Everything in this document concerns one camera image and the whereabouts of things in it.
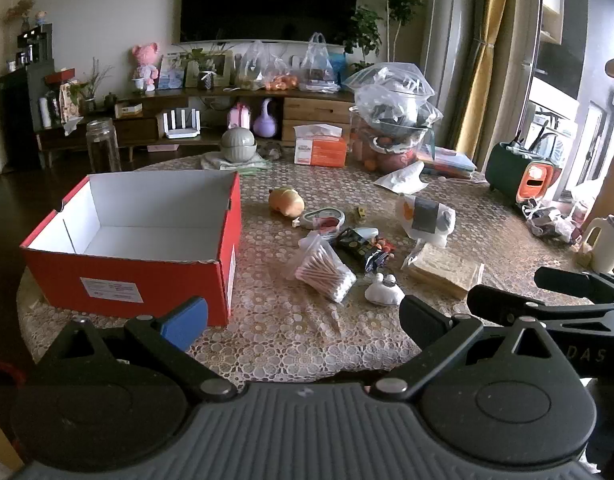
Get tape measure pouch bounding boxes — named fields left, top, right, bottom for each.
left=292, top=208, right=346, bottom=241

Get yellow curtain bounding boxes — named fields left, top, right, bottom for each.
left=454, top=0, right=518, bottom=161

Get stack of books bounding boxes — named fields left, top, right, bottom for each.
left=417, top=146, right=478, bottom=181

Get purple gourd vase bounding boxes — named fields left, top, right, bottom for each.
left=252, top=98, right=279, bottom=139

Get white mug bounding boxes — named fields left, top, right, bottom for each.
left=579, top=215, right=614, bottom=273

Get white photo frame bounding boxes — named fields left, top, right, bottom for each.
left=199, top=50, right=236, bottom=88

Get standing air conditioner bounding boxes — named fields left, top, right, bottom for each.
left=419, top=0, right=475, bottom=141

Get red shoe box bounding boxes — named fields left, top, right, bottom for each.
left=20, top=170, right=244, bottom=327

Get pile of oranges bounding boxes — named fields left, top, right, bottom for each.
left=264, top=74, right=300, bottom=92

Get crumpled wrappers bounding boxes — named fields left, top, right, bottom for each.
left=522, top=199, right=580, bottom=245

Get orange tissue box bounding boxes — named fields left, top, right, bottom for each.
left=293, top=124, right=348, bottom=168

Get white pouch with orange print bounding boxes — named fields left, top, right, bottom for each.
left=397, top=194, right=457, bottom=248

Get dark snack packet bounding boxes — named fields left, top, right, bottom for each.
left=334, top=230, right=395, bottom=273

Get white rack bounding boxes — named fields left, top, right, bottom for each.
left=162, top=110, right=202, bottom=140

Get clear glass jar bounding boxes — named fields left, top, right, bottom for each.
left=86, top=118, right=121, bottom=174

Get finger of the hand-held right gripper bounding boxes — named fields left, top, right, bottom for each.
left=467, top=284, right=614, bottom=322
left=534, top=266, right=614, bottom=304

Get wooden television cabinet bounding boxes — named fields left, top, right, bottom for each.
left=34, top=85, right=358, bottom=161

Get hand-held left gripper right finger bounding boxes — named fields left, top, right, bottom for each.
left=368, top=295, right=558, bottom=397

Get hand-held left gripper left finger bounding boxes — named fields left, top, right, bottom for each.
left=51, top=296, right=238, bottom=404

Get pink plush doll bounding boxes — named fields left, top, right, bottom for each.
left=131, top=43, right=161, bottom=92

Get vase of dried flowers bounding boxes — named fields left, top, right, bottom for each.
left=4, top=0, right=35, bottom=33

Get bag of cotton swabs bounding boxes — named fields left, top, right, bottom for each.
left=286, top=231, right=358, bottom=304

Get bagged sliced bread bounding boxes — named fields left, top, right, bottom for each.
left=401, top=240, right=485, bottom=298

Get grey lidded ceramic pot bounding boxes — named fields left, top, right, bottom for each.
left=219, top=127, right=258, bottom=162

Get light blue photo card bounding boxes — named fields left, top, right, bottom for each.
left=158, top=53, right=189, bottom=91

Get clear plastic bag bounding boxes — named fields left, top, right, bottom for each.
left=299, top=32, right=338, bottom=92
left=235, top=40, right=288, bottom=92

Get black cabinet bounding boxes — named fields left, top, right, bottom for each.
left=0, top=22, right=55, bottom=171

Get bag of fruit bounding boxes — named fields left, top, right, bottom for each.
left=349, top=130, right=428, bottom=173

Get black television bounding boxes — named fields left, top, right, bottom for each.
left=179, top=0, right=361, bottom=45

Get yellow plush toy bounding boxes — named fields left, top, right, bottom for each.
left=268, top=187, right=306, bottom=218

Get green folded cloth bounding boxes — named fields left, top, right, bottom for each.
left=201, top=152, right=273, bottom=176

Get pink gift box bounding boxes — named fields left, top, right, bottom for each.
left=227, top=102, right=252, bottom=131

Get clear bags of bowls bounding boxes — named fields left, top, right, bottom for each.
left=343, top=62, right=444, bottom=151

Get green tabletop appliance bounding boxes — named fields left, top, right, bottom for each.
left=485, top=141, right=568, bottom=206

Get white frog toy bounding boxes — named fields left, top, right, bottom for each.
left=363, top=271, right=405, bottom=306

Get twig plant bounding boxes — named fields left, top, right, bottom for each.
left=70, top=57, right=113, bottom=111

